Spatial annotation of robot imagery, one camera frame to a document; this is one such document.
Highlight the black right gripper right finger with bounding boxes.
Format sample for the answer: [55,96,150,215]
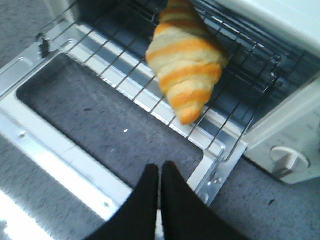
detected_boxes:
[160,161,247,240]

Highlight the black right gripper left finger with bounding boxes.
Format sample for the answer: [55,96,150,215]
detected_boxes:
[87,164,159,240]

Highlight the orange striped croissant bread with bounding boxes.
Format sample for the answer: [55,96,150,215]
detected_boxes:
[146,0,229,125]

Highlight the oven glass door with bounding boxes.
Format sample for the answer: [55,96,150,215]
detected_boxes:
[0,23,248,240]

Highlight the lower oven control knob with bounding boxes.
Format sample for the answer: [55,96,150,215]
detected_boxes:
[270,145,310,179]

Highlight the white toaster oven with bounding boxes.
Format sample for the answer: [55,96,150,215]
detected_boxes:
[47,0,320,187]

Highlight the metal oven wire rack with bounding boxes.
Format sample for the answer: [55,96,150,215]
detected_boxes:
[41,0,281,161]

